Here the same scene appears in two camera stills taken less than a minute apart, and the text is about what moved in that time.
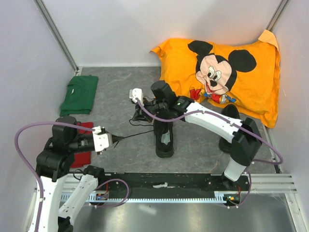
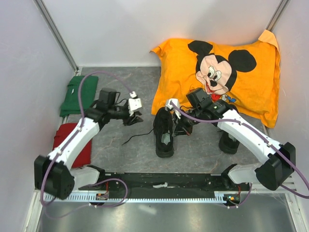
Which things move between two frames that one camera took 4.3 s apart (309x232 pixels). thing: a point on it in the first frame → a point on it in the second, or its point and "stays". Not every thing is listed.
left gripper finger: [114, 141] → [136, 119]
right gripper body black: [155, 107] → [187, 122]
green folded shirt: [78, 97] stays
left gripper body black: [81, 143] → [119, 112]
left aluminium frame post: [56, 33] stays
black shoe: [164, 138] stays
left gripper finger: [116, 138] → [127, 122]
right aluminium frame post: [277, 15] stays
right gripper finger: [139, 116] → [184, 130]
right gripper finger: [145, 116] → [175, 123]
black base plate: [172, 182] stays
